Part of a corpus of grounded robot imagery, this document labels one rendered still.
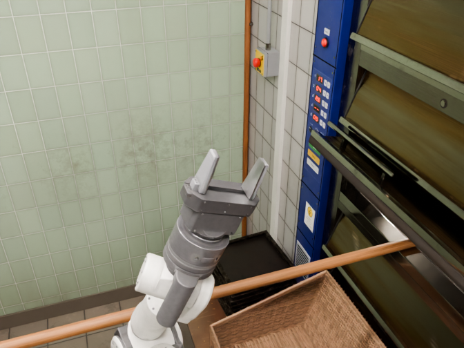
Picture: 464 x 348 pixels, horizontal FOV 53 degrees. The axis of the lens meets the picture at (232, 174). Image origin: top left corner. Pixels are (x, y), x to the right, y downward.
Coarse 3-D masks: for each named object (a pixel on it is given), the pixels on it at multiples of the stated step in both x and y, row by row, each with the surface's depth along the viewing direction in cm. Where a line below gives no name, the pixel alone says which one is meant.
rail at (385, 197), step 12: (312, 132) 142; (324, 144) 136; (336, 156) 131; (348, 168) 126; (360, 168) 123; (360, 180) 121; (372, 180) 118; (384, 192) 113; (396, 204) 109; (408, 216) 105; (420, 228) 101; (432, 240) 98; (444, 252) 95; (456, 264) 92
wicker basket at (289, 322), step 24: (288, 288) 171; (312, 288) 176; (336, 288) 168; (240, 312) 168; (264, 312) 173; (288, 312) 178; (312, 312) 181; (216, 336) 163; (240, 336) 175; (264, 336) 180; (288, 336) 180; (312, 336) 180; (336, 336) 166; (360, 336) 155
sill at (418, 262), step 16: (352, 192) 160; (352, 208) 155; (368, 208) 152; (368, 224) 147; (384, 224) 145; (384, 240) 140; (400, 256) 134; (416, 256) 132; (416, 272) 128; (432, 272) 127; (432, 288) 123; (448, 288) 122; (448, 304) 118
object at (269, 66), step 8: (256, 48) 193; (264, 48) 192; (272, 48) 192; (256, 56) 194; (264, 56) 187; (272, 56) 187; (264, 64) 188; (272, 64) 189; (264, 72) 190; (272, 72) 191
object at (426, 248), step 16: (320, 144) 138; (336, 144) 141; (336, 160) 131; (352, 160) 132; (368, 160) 135; (384, 160) 137; (352, 176) 124; (400, 176) 129; (368, 192) 118; (400, 192) 120; (416, 192) 122; (384, 208) 112; (416, 208) 114; (432, 208) 116; (400, 224) 107; (432, 224) 108; (448, 224) 109; (416, 240) 102; (448, 240) 103; (432, 256) 98; (448, 272) 94
